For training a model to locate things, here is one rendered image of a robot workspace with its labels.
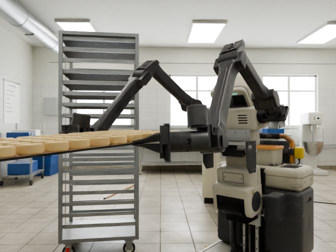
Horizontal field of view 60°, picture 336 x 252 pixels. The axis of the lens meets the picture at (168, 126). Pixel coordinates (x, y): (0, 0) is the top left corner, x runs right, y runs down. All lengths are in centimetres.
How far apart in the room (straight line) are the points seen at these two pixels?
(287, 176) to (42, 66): 680
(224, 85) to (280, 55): 695
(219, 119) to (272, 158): 100
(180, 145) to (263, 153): 114
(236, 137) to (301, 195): 50
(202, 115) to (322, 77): 755
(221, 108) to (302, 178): 96
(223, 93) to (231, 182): 78
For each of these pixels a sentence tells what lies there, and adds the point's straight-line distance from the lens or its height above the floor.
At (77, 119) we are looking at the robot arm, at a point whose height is 108.
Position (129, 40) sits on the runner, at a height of 177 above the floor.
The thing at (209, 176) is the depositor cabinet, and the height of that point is 38.
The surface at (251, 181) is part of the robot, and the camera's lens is 158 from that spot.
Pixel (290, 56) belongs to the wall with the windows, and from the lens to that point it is 800.
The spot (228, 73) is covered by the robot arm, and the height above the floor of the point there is 123.
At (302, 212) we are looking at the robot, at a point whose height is 58.
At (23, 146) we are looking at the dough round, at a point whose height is 101.
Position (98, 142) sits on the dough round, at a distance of 74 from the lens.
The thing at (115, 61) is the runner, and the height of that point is 159.
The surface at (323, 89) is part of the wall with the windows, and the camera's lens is 824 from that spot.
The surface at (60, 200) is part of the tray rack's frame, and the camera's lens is 254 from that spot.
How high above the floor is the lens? 104
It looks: level
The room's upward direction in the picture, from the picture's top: straight up
